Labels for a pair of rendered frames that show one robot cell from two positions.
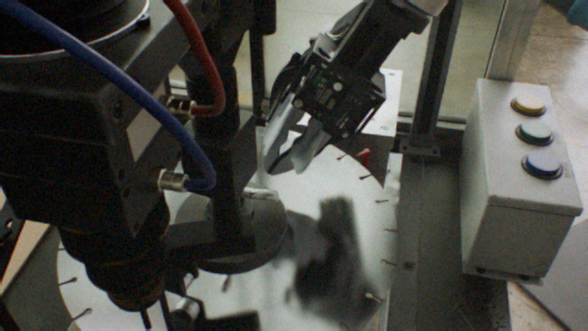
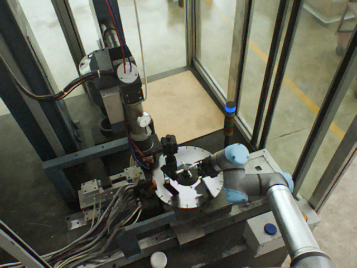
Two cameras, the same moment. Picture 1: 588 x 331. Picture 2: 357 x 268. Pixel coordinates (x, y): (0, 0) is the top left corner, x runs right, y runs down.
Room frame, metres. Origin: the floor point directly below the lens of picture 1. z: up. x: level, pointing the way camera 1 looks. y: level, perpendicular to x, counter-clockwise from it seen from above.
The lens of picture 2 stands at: (-0.05, -0.60, 2.09)
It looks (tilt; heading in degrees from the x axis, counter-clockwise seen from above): 49 degrees down; 62
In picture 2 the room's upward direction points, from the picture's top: 6 degrees counter-clockwise
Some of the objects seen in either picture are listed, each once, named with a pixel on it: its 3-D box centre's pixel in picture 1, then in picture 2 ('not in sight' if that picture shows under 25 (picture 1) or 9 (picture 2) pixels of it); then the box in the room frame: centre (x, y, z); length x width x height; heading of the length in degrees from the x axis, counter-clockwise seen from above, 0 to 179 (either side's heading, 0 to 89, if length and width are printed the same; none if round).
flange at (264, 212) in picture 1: (230, 215); (186, 172); (0.36, 0.06, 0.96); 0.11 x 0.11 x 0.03
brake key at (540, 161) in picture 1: (541, 166); (270, 229); (0.50, -0.32, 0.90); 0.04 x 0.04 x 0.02
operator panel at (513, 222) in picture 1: (508, 173); (279, 228); (0.58, -0.32, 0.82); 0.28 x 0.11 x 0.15; 167
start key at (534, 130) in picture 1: (534, 134); not in sight; (0.57, -0.34, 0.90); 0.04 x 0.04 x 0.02
